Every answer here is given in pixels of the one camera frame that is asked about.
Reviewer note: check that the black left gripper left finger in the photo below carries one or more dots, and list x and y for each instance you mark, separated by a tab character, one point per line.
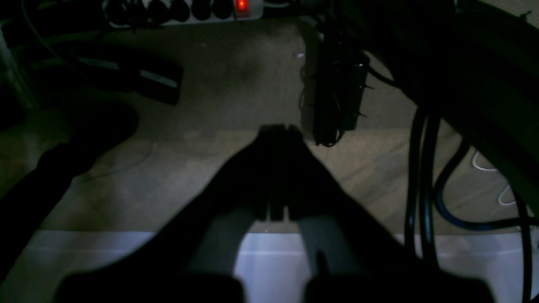
192	258

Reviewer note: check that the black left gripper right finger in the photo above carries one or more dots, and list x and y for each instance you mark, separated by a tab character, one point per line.
354	258

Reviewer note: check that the white power strip red switch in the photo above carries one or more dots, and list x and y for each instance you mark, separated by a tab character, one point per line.
123	14

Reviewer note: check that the black power adapter brick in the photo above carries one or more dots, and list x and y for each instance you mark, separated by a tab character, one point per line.
128	70

